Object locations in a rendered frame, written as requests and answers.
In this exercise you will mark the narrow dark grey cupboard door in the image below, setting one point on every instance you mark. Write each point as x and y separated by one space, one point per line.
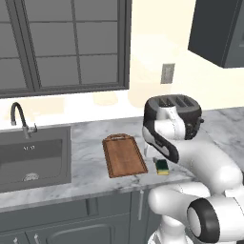
9 239

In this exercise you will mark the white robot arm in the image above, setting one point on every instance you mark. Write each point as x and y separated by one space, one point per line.
206 165

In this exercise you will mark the dark grey drawer front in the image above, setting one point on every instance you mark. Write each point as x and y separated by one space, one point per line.
47 214

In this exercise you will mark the dark grey toaster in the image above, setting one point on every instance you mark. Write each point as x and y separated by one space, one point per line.
187 102

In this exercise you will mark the grey steel sink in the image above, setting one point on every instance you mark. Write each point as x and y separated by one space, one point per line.
31 158

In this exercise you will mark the dark grey framed window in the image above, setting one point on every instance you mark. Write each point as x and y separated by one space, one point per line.
60 44

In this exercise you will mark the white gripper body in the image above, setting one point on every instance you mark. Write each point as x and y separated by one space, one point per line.
146 148

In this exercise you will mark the dark grey wall cupboard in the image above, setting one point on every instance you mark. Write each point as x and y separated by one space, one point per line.
213 28

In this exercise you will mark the brown wooden cutting board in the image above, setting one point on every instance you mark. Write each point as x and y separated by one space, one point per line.
124 156

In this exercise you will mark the black curved tap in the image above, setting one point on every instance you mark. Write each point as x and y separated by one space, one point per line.
19 111

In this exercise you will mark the green and yellow sponge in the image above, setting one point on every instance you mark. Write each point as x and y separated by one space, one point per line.
162 166

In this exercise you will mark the wide dark grey cupboard door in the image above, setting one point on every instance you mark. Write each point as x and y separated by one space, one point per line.
82 232

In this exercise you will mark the grey wall socket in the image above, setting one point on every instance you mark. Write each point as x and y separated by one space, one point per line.
167 73

